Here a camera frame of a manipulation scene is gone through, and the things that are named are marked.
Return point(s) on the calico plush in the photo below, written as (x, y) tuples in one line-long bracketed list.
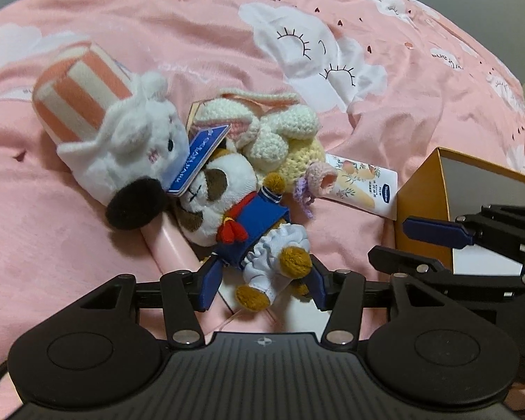
[(245, 236)]

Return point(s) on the white board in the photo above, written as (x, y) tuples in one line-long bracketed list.
[(297, 320)]

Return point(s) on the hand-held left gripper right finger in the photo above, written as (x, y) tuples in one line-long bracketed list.
[(321, 285)]

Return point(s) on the pink printed blanket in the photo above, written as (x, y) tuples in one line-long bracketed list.
[(113, 17)]

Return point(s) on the cream crocheted bunny doll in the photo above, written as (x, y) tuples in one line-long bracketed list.
[(284, 127)]

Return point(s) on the pink plastic clip stand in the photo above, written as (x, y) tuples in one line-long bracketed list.
[(170, 249)]

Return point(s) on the white plush with striped hat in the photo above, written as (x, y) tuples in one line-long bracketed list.
[(135, 131)]

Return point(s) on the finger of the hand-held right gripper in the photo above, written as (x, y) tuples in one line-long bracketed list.
[(437, 230), (402, 260)]

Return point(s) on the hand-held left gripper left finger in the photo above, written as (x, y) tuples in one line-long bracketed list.
[(210, 285)]

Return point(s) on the orange cardboard box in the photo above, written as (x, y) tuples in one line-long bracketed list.
[(420, 188)]

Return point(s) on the white hand cream tube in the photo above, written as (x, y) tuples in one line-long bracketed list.
[(363, 186)]

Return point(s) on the blue paper hang tag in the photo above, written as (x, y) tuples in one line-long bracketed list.
[(197, 162)]

